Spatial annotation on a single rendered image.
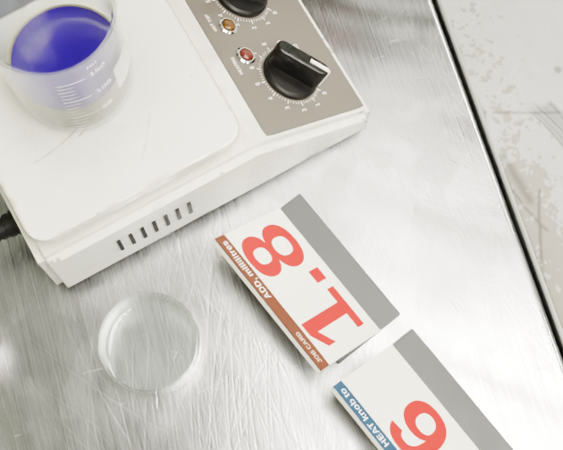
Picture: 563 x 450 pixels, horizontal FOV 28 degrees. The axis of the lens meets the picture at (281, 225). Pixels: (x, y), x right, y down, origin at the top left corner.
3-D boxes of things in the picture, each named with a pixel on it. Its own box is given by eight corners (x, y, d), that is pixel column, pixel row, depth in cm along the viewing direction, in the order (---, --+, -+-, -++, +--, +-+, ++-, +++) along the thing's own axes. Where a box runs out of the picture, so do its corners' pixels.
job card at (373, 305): (299, 194, 65) (301, 172, 61) (399, 314, 63) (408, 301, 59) (215, 258, 64) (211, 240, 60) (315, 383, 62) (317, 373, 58)
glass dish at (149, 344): (176, 282, 63) (172, 274, 61) (219, 370, 62) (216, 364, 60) (87, 326, 63) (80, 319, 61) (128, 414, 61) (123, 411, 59)
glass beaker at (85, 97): (105, 4, 59) (78, -81, 50) (161, 104, 57) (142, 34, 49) (-17, 62, 58) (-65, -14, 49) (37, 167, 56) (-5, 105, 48)
